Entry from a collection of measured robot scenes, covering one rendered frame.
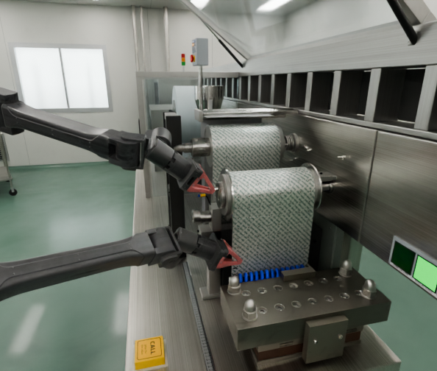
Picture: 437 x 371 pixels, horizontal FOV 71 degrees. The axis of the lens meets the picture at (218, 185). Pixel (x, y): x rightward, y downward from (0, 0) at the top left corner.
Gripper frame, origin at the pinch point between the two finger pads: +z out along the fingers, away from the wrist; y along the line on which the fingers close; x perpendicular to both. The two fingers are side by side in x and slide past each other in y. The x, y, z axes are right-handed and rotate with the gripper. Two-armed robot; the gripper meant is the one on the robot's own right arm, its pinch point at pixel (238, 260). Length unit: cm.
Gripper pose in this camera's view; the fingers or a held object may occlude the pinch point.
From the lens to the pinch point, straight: 88.1
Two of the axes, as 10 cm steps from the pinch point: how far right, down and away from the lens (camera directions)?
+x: 4.7, -8.6, -1.8
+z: 8.5, 3.9, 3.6
